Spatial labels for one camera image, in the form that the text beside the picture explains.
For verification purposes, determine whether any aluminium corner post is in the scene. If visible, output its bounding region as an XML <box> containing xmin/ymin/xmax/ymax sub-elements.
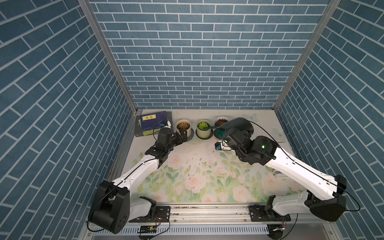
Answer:
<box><xmin>78</xmin><ymin>0</ymin><xmax>138</xmax><ymax>115</ymax></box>
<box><xmin>272</xmin><ymin>0</ymin><xmax>341</xmax><ymax>112</ymax></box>

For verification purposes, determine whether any dark green round saucer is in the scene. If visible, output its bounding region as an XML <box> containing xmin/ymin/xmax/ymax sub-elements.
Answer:
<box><xmin>196</xmin><ymin>129</ymin><xmax>214</xmax><ymax>140</ymax></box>

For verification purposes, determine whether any aluminium right corner post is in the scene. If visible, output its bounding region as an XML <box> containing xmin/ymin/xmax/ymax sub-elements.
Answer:
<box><xmin>272</xmin><ymin>0</ymin><xmax>341</xmax><ymax>112</ymax></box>

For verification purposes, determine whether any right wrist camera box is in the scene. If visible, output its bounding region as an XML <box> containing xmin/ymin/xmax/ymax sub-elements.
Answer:
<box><xmin>215</xmin><ymin>141</ymin><xmax>232</xmax><ymax>151</ymax></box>

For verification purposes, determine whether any blue grey pot saucer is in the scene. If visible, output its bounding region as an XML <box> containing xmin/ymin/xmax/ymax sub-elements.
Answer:
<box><xmin>186</xmin><ymin>129</ymin><xmax>195</xmax><ymax>142</ymax></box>

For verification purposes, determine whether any bright green succulent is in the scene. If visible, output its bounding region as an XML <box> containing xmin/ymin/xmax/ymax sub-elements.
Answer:
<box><xmin>198</xmin><ymin>121</ymin><xmax>210</xmax><ymax>131</ymax></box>

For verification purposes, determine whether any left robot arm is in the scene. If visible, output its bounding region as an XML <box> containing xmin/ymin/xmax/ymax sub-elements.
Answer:
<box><xmin>88</xmin><ymin>127</ymin><xmax>188</xmax><ymax>234</ymax></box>

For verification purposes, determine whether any dark green watering can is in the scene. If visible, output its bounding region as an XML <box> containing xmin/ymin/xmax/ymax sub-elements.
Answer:
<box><xmin>214</xmin><ymin>117</ymin><xmax>254</xmax><ymax>140</ymax></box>

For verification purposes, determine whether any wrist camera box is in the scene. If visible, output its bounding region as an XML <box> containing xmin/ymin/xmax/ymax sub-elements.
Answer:
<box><xmin>159</xmin><ymin>121</ymin><xmax>172</xmax><ymax>128</ymax></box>
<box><xmin>215</xmin><ymin>141</ymin><xmax>232</xmax><ymax>151</ymax></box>

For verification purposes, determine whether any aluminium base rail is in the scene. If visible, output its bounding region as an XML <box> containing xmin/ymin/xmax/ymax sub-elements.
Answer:
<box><xmin>79</xmin><ymin>204</ymin><xmax>342</xmax><ymax>240</ymax></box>

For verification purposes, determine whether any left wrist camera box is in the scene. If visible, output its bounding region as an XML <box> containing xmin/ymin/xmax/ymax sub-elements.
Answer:
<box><xmin>159</xmin><ymin>121</ymin><xmax>172</xmax><ymax>128</ymax></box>

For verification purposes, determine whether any cream ribbed plant pot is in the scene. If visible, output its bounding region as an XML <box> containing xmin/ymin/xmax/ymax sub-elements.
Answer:
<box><xmin>176</xmin><ymin>120</ymin><xmax>192</xmax><ymax>138</ymax></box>

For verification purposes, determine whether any dark blue Chinese book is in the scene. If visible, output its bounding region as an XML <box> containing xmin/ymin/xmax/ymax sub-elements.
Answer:
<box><xmin>140</xmin><ymin>111</ymin><xmax>168</xmax><ymax>132</ymax></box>

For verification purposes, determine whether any small green circuit board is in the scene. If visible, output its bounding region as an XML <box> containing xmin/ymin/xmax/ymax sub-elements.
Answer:
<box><xmin>138</xmin><ymin>226</ymin><xmax>157</xmax><ymax>235</ymax></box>

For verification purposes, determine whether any aluminium left corner post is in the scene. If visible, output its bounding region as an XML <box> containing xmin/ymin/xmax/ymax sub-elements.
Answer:
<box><xmin>78</xmin><ymin>0</ymin><xmax>138</xmax><ymax>115</ymax></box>

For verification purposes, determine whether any white plant pot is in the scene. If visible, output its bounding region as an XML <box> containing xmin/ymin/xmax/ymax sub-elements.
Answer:
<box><xmin>214</xmin><ymin>117</ymin><xmax>231</xmax><ymax>141</ymax></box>

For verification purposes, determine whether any light green plant pot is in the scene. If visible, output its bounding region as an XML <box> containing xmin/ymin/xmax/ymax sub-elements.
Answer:
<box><xmin>196</xmin><ymin>120</ymin><xmax>212</xmax><ymax>139</ymax></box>

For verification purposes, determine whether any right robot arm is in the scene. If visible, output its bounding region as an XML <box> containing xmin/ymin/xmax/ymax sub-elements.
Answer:
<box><xmin>223</xmin><ymin>129</ymin><xmax>347</xmax><ymax>222</ymax></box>

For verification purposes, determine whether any pink green succulent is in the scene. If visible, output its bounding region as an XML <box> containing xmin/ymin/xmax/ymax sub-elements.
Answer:
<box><xmin>177</xmin><ymin>122</ymin><xmax>190</xmax><ymax>131</ymax></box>

